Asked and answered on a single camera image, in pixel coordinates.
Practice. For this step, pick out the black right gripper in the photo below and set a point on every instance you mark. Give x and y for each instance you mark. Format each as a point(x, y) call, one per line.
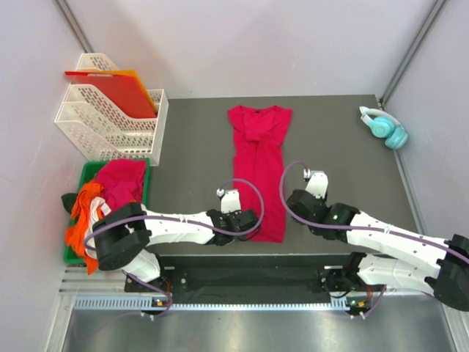
point(319, 199)

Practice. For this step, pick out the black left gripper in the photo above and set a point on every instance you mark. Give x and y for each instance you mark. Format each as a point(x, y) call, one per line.
point(226, 215)

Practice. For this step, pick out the red t-shirt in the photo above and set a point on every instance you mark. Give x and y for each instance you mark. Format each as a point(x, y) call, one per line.
point(122, 181)
point(258, 137)

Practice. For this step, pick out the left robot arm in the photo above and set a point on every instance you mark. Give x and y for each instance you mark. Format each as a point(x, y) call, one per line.
point(120, 240)

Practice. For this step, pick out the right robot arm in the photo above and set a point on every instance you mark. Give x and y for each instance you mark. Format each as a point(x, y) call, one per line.
point(434, 266)

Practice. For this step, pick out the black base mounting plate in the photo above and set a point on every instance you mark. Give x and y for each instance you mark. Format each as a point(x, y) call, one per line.
point(256, 279)

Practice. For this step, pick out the teal white headphones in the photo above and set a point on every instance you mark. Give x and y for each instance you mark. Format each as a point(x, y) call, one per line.
point(384, 126)

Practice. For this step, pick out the red t-shirt in bin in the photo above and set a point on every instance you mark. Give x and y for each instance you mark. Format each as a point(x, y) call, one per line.
point(122, 181)

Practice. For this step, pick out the white t-shirt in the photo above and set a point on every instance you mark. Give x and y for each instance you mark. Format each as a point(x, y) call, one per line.
point(97, 210)

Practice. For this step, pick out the green plastic bin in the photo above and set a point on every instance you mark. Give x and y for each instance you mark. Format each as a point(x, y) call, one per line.
point(114, 219)

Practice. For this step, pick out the white perforated file rack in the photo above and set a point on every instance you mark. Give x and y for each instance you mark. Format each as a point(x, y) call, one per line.
point(102, 131)

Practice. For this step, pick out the orange t-shirt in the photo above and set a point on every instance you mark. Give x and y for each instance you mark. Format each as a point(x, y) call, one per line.
point(74, 235)

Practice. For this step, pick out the dark green cloth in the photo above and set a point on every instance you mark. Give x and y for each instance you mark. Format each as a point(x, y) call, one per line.
point(68, 201)

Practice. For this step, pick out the red orange folder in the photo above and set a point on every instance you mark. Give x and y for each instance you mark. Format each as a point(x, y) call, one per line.
point(123, 87)

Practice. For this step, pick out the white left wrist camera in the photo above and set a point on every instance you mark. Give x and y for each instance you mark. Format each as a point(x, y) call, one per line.
point(229, 200)

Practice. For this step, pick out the slotted cable duct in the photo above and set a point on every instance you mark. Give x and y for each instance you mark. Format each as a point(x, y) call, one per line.
point(149, 303)

